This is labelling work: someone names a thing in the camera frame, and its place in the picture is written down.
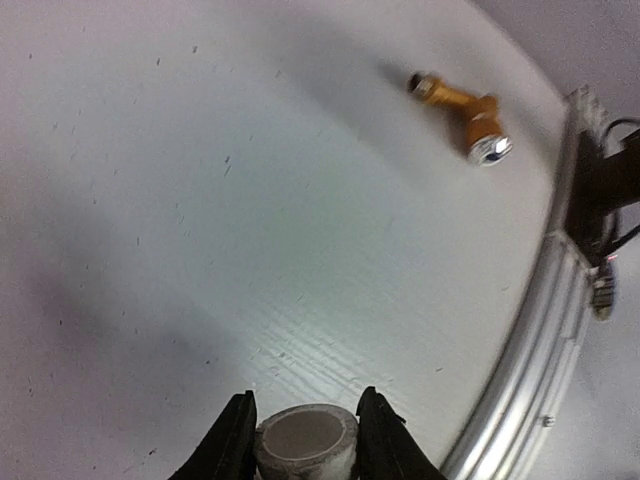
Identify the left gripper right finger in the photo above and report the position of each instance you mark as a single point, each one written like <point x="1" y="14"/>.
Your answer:
<point x="385" y="448"/>

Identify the right small circuit board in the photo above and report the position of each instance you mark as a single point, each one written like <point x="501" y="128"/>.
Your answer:
<point x="604" y="289"/>

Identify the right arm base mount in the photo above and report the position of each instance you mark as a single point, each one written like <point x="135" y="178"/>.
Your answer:
<point x="604" y="185"/>

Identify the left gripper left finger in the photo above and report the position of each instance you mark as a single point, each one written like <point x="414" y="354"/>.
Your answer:
<point x="226" y="451"/>

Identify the aluminium front rail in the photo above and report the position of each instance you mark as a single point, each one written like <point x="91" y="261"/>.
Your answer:
<point x="521" y="401"/>

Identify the white elbow fitting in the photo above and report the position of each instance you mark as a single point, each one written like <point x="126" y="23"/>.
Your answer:
<point x="311" y="441"/>

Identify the gold brass faucet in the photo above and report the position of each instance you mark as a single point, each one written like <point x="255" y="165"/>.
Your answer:
<point x="485" y="141"/>

